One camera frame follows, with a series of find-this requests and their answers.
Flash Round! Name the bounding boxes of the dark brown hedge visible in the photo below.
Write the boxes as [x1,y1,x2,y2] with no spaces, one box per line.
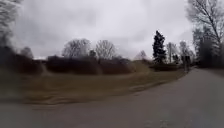
[0,53,136,76]

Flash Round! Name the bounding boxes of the tall dark conifer tree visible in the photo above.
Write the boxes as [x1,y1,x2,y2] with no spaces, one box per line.
[152,30,167,65]

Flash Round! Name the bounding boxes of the grey asphalt road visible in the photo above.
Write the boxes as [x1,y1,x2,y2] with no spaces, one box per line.
[0,67,224,128]

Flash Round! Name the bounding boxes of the dark bare tree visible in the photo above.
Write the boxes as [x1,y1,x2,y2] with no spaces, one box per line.
[0,0,21,59]

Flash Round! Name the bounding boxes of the pole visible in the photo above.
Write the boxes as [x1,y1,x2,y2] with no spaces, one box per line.
[183,53,188,73]

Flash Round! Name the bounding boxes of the row of bare trees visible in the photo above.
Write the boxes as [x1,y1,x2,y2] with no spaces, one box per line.
[19,37,149,62]

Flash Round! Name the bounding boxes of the large bare tree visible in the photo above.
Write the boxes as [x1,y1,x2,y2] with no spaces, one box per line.
[185,0,224,69]

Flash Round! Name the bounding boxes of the dry grass field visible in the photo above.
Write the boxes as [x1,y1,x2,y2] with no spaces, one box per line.
[0,61,188,106]

